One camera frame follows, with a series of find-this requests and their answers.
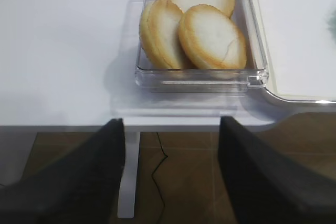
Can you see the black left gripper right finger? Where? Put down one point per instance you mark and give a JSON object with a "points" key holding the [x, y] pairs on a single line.
{"points": [[265, 186]]}

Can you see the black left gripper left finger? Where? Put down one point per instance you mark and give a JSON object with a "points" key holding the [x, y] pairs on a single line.
{"points": [[77, 188]]}

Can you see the white table leg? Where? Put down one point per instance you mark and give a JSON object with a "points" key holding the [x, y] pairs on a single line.
{"points": [[127, 191]]}

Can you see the clear bun container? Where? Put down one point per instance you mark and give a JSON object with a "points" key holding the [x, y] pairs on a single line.
{"points": [[254, 75]]}

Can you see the front bun half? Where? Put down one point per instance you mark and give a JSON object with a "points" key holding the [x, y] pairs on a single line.
{"points": [[211, 40]]}

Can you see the large cream tray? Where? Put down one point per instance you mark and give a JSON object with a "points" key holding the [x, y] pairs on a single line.
{"points": [[297, 37]]}

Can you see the left bun half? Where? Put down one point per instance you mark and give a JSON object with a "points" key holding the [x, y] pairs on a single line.
{"points": [[158, 30]]}

